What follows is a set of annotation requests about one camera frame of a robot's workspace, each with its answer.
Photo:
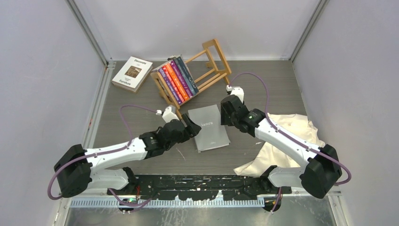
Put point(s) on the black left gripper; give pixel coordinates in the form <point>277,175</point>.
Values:
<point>193,128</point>

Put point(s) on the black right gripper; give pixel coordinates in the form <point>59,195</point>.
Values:
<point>225,120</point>

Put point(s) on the stack of grey magazines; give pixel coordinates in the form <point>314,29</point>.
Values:
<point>213,134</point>

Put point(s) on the red Treehouse book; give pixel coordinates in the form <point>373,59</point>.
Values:
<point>178,96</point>

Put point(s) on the orange 78-Storey Treehouse book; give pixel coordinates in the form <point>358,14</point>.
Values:
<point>177,82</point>

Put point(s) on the magenta paperback book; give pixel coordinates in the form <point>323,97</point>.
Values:
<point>183,85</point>

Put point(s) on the floral Louisa May Alcott book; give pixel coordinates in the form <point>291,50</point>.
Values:
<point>189,75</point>

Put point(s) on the blue Nineteen Eighty-Four book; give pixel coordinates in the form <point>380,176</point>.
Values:
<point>184,75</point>

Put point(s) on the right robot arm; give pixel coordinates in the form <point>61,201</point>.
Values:
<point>319,168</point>

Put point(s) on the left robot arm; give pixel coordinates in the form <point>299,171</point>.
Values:
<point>80,169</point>

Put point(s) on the wooden book rack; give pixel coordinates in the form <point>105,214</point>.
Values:
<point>218,69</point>

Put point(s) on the cream cloth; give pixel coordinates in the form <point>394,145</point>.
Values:
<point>269,155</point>

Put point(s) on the white Decorate Furniture book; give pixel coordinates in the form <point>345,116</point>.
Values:
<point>132,74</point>

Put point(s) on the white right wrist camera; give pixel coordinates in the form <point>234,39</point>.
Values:
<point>237,91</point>

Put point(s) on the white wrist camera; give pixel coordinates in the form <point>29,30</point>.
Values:
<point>168,114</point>
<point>237,91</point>

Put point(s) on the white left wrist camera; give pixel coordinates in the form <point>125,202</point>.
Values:
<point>168,114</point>

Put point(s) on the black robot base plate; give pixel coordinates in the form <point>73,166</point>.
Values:
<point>197,187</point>

